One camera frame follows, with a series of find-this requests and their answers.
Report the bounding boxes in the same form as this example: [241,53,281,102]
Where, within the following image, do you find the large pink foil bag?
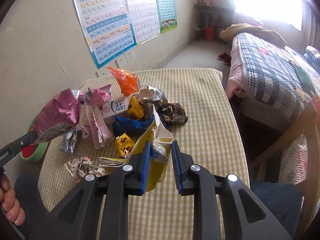
[31,88,80,145]

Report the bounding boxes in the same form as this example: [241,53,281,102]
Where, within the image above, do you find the pink white long wrapper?
[85,105,115,149]

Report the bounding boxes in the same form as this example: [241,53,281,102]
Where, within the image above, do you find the small pink foil wrapper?
[85,84,112,108]

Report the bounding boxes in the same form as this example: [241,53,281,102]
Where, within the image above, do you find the blue foil snack bag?
[111,116,154,137]

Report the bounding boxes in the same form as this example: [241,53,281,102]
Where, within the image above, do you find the yellow white paper carton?
[99,109,172,195]

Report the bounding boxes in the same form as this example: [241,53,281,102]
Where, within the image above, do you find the green red trash bin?
[19,119,50,165]

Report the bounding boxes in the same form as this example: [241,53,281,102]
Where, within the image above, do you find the person's left hand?
[1,173,25,226]

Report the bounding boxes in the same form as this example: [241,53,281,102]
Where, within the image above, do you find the crumpled paper ball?
[64,157,106,179]

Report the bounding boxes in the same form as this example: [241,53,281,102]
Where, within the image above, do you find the wooden chair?
[252,102,319,239]

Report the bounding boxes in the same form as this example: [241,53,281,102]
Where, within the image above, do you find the small yellow snack packet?
[115,133,135,159]

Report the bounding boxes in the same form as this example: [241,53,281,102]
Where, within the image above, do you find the checkered yellow tablecloth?
[38,68,249,239]

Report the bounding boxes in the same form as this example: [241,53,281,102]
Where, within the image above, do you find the white blue milk carton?
[102,97,129,120]

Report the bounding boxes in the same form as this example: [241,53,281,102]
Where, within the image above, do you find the brown chocolate wrapper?
[154,99,188,125]

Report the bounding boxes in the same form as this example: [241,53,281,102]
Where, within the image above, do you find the bed with plaid quilt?
[225,33,319,132]

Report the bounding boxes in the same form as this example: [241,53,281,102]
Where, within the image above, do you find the orange plastic snack bag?
[106,67,140,96]

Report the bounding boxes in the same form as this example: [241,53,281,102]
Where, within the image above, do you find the red slippers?
[217,53,231,66]

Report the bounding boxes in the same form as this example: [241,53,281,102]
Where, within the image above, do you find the tan blanket on bed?
[221,23,287,48]

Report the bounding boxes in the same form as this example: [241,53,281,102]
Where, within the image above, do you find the dark shelf unit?
[194,0,234,42]

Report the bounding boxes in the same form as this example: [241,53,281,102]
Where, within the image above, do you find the green blue number poster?
[156,0,177,34]

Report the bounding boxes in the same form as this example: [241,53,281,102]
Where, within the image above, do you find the white wall socket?
[116,49,135,68]

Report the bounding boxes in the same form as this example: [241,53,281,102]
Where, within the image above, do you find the blue pinyin wall poster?
[73,0,136,69]

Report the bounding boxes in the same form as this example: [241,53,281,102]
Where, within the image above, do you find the white chart wall poster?
[127,0,160,44]

